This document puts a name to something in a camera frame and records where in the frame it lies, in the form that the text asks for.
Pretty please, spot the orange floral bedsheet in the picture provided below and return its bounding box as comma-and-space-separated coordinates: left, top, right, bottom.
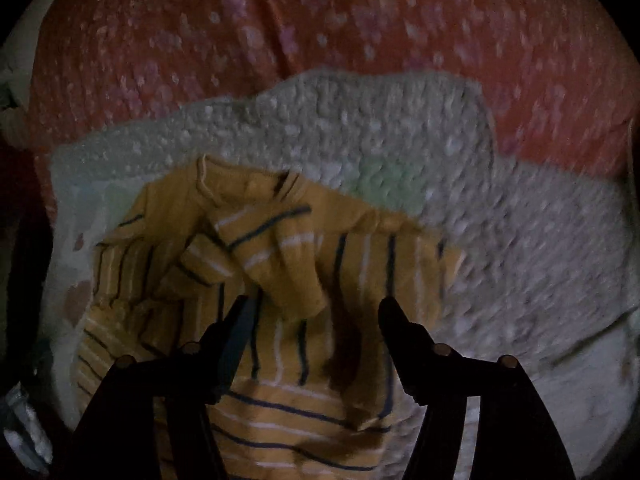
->
22, 0, 636, 181

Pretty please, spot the white crumpled cloth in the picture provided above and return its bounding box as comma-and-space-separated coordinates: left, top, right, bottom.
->
0, 380, 53, 476

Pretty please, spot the white textured blanket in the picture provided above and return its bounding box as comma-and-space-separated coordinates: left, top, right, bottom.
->
47, 71, 632, 480

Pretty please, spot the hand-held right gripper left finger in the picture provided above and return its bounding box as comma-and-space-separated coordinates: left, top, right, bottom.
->
65, 294, 263, 480

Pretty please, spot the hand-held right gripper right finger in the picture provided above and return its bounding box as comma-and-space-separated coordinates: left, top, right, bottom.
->
377, 297, 581, 480

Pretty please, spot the yellow striped small shirt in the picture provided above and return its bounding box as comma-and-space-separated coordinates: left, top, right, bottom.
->
70, 155, 463, 480

